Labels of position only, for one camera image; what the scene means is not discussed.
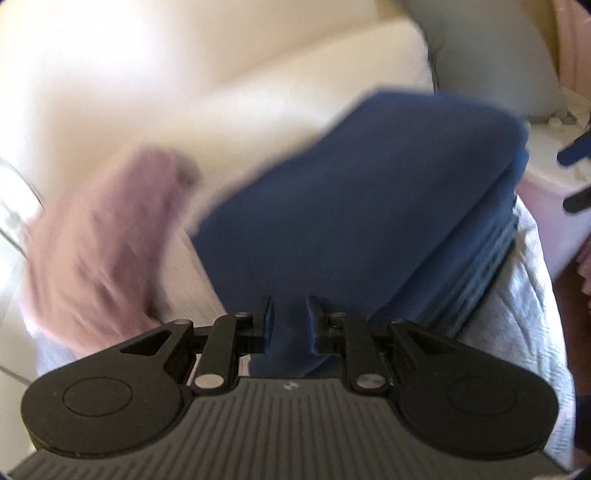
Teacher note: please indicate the white padded surface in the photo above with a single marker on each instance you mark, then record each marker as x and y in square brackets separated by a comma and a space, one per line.
[184, 69]

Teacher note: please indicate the pink curtain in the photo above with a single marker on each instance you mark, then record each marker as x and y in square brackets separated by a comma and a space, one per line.
[576, 46]

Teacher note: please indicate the blue sweatshirt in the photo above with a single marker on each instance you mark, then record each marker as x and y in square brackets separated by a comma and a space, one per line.
[369, 207]

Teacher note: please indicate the clear plastic container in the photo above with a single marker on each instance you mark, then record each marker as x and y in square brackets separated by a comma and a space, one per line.
[39, 198]

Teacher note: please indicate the mauve pink garment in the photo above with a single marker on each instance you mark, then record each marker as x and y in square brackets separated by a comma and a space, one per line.
[101, 258]

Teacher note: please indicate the pink grey woven bed blanket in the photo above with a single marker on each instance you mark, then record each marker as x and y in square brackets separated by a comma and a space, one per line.
[521, 346]

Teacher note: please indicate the grey pillow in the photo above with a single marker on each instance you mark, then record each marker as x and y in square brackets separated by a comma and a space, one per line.
[489, 60]

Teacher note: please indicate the pink cloth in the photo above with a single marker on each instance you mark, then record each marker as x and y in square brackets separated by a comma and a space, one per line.
[549, 217]

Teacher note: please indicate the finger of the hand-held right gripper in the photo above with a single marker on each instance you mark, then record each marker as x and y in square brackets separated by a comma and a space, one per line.
[577, 151]
[581, 198]

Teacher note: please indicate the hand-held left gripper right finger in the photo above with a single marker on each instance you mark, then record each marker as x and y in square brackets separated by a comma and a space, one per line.
[313, 327]

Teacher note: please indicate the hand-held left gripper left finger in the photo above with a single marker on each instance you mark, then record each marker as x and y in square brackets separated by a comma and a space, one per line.
[268, 323]

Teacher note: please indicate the small white object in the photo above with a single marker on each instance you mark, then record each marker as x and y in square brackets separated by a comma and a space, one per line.
[556, 123]

